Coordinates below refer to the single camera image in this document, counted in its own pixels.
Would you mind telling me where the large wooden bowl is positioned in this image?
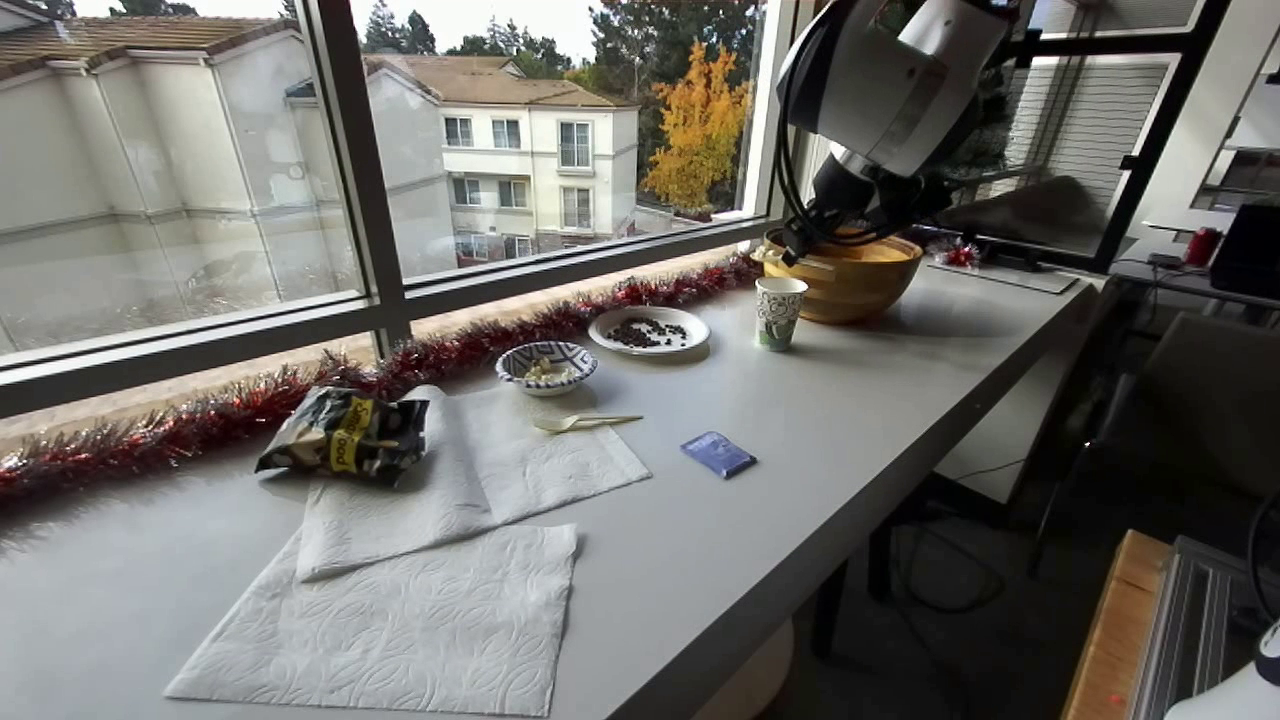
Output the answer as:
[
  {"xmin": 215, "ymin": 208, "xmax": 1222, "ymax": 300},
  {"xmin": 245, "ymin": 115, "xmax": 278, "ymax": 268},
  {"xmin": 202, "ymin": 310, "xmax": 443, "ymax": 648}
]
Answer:
[{"xmin": 757, "ymin": 228, "xmax": 928, "ymax": 329}]

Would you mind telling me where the black partition frame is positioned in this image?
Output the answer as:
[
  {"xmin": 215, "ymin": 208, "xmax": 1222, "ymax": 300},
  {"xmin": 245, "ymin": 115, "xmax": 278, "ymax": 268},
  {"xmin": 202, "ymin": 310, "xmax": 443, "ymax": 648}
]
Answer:
[{"xmin": 992, "ymin": 0, "xmax": 1238, "ymax": 278}]

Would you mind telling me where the red cup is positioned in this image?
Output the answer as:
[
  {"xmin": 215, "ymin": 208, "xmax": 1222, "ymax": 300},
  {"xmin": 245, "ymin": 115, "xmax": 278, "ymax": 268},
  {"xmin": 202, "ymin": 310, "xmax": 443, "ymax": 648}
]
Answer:
[{"xmin": 1179, "ymin": 223, "xmax": 1229, "ymax": 274}]

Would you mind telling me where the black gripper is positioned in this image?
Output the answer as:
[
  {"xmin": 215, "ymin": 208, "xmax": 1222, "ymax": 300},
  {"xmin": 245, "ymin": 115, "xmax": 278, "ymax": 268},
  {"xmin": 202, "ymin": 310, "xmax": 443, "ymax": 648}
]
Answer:
[{"xmin": 761, "ymin": 155, "xmax": 936, "ymax": 268}]

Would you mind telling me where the yellow leaved tree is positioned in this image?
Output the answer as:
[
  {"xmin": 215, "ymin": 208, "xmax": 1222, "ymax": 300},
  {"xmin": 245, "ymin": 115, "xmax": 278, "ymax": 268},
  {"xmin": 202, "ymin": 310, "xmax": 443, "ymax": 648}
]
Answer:
[{"xmin": 641, "ymin": 37, "xmax": 757, "ymax": 222}]

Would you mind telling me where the cream plastic fork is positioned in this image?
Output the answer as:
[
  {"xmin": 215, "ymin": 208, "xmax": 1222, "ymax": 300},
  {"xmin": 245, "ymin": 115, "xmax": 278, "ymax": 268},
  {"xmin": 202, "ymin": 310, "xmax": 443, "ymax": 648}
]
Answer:
[{"xmin": 536, "ymin": 409, "xmax": 647, "ymax": 441}]

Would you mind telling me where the round tan stool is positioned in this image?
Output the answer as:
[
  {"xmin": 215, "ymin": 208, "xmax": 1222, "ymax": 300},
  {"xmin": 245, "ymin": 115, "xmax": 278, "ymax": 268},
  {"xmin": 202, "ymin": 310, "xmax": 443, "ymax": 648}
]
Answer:
[{"xmin": 691, "ymin": 618, "xmax": 800, "ymax": 720}]

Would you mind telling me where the black floor cable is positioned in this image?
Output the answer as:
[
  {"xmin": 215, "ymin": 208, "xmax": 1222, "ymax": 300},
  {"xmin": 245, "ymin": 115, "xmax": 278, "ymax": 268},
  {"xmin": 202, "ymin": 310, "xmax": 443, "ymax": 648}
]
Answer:
[{"xmin": 873, "ymin": 511, "xmax": 1015, "ymax": 622}]

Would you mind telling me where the red tinsel garland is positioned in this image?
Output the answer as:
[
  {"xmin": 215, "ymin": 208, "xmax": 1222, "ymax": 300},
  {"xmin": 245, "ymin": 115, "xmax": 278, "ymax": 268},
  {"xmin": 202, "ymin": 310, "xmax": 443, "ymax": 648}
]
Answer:
[{"xmin": 0, "ymin": 246, "xmax": 770, "ymax": 511}]

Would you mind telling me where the black monitor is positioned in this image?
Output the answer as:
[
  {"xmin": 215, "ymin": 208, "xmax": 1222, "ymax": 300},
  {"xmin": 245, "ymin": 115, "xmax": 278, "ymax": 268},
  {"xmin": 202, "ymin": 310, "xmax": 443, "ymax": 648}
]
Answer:
[{"xmin": 1206, "ymin": 197, "xmax": 1280, "ymax": 306}]

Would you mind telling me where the folded white paper towel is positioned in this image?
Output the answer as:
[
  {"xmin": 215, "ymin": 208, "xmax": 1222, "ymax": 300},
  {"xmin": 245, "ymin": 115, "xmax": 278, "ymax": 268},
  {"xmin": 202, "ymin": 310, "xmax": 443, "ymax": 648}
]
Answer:
[{"xmin": 293, "ymin": 385, "xmax": 656, "ymax": 585}]

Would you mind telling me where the wooden board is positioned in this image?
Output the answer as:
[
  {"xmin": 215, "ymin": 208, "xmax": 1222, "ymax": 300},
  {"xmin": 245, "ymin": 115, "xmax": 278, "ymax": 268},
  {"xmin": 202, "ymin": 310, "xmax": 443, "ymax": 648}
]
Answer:
[{"xmin": 1059, "ymin": 530, "xmax": 1175, "ymax": 720}]

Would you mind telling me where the red ribbon bow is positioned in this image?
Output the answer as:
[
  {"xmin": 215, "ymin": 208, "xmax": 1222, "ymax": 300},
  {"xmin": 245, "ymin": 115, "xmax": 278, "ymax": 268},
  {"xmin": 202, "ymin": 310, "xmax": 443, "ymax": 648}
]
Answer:
[{"xmin": 936, "ymin": 237, "xmax": 987, "ymax": 274}]

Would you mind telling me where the blue packet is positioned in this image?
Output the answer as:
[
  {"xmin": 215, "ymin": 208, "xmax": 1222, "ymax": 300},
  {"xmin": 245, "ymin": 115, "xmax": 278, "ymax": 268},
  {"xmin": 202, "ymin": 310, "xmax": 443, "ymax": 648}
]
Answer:
[{"xmin": 676, "ymin": 427, "xmax": 761, "ymax": 483}]

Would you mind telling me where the small patterned bowl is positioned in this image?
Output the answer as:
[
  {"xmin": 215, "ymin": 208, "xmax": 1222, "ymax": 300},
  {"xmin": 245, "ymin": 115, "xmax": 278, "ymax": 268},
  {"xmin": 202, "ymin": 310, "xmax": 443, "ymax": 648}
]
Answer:
[{"xmin": 492, "ymin": 336, "xmax": 599, "ymax": 400}]

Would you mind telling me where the patterned paper cup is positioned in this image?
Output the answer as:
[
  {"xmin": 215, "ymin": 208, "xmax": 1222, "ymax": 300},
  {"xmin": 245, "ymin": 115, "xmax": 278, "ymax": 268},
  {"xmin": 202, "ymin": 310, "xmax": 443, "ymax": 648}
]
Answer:
[{"xmin": 753, "ymin": 274, "xmax": 812, "ymax": 356}]

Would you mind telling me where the dark window frame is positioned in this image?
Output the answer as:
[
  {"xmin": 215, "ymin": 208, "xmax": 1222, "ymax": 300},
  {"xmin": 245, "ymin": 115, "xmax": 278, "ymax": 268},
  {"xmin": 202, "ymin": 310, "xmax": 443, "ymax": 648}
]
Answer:
[{"xmin": 0, "ymin": 0, "xmax": 866, "ymax": 419}]

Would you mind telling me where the crumpled snack bag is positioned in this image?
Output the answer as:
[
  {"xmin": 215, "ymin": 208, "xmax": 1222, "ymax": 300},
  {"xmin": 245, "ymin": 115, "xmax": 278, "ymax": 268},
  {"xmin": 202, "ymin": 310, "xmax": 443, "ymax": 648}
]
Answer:
[{"xmin": 251, "ymin": 380, "xmax": 433, "ymax": 490}]

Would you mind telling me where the large white paper towel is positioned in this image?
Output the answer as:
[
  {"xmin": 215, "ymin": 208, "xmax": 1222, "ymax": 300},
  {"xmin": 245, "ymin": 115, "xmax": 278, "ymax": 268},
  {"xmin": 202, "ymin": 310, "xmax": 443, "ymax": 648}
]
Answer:
[{"xmin": 166, "ymin": 520, "xmax": 585, "ymax": 720}]

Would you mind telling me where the white apartment building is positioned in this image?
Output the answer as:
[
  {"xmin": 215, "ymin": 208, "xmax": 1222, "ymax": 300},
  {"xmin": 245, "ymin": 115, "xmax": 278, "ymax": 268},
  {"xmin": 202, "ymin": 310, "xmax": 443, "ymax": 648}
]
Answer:
[{"xmin": 362, "ymin": 51, "xmax": 645, "ymax": 278}]

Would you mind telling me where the white plate with dark food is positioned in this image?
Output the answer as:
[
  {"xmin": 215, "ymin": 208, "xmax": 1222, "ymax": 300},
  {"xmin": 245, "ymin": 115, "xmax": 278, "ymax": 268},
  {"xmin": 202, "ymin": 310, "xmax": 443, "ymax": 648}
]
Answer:
[{"xmin": 585, "ymin": 306, "xmax": 713, "ymax": 362}]

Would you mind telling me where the aluminium rail frame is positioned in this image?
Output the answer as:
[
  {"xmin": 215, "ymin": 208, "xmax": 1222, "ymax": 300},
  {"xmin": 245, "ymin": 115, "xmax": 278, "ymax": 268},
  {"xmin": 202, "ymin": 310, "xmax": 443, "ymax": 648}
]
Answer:
[{"xmin": 1134, "ymin": 532, "xmax": 1280, "ymax": 720}]

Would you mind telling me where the dark chair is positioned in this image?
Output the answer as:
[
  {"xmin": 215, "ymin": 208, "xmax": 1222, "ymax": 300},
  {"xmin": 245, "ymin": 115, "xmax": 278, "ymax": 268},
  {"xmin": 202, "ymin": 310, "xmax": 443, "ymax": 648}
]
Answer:
[{"xmin": 1051, "ymin": 311, "xmax": 1280, "ymax": 577}]

